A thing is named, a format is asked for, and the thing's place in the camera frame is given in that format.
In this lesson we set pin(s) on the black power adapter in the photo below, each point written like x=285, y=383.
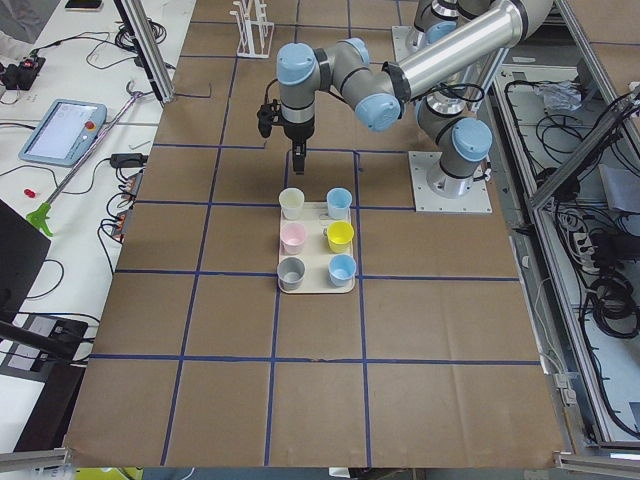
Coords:
x=127, y=160

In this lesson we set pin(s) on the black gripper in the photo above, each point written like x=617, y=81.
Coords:
x=298, y=131

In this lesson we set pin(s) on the beige plastic tray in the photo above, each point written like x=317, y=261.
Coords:
x=316, y=253

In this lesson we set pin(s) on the black emergency stop box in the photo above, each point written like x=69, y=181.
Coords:
x=21, y=76

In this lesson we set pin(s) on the white wire cup rack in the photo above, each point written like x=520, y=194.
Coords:
x=255, y=30

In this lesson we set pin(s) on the smartphone on table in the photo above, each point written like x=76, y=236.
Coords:
x=83, y=5

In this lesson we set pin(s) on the green handled reacher grabber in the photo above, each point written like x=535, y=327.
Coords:
x=39, y=217

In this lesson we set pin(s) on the white power strip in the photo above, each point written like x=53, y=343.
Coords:
x=584, y=251

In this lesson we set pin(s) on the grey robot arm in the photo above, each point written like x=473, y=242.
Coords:
x=378, y=99
x=434, y=19

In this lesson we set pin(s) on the light blue cup far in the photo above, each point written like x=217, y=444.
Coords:
x=339, y=201

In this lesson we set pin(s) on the grey plastic cup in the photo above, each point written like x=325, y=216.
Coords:
x=290, y=272

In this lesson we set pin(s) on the aluminium frame post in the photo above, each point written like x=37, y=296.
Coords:
x=137, y=25

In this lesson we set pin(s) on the light blue cup near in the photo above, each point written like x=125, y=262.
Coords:
x=342, y=269

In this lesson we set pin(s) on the black laptop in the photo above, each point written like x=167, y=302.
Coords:
x=23, y=250

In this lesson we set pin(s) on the blue teach pendant tablet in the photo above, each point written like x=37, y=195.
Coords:
x=65, y=133

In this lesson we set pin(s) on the light blue cup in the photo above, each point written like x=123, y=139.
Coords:
x=342, y=269
x=339, y=201

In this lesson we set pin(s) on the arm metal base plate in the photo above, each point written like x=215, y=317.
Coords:
x=406, y=41
x=435, y=192

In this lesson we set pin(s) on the cream white plastic cup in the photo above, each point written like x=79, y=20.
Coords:
x=291, y=201

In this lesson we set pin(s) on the pink plastic cup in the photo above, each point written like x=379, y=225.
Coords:
x=293, y=237

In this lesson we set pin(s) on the yellow plastic cup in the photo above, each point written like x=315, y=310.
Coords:
x=340, y=235

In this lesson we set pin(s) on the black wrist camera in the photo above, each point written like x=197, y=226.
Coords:
x=268, y=116

